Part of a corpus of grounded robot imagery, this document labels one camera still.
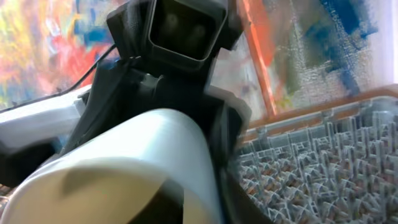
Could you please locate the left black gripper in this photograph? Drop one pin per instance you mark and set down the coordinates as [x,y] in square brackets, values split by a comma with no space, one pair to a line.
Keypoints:
[146,78]

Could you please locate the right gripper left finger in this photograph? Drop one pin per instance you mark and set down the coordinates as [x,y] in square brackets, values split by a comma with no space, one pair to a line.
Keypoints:
[165,207]

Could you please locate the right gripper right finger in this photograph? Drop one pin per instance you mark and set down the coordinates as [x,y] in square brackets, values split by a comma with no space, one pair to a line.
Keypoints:
[236,205]

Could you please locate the white cup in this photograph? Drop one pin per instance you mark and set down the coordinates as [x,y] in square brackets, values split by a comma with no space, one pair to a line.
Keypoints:
[112,177]

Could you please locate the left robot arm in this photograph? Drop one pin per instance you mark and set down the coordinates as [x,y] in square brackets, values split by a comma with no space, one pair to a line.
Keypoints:
[30,132]

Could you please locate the grey plastic dishwasher rack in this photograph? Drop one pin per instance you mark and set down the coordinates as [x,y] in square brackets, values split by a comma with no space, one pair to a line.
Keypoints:
[334,166]

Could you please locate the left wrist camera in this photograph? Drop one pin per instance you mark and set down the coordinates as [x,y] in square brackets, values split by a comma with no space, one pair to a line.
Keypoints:
[186,28]

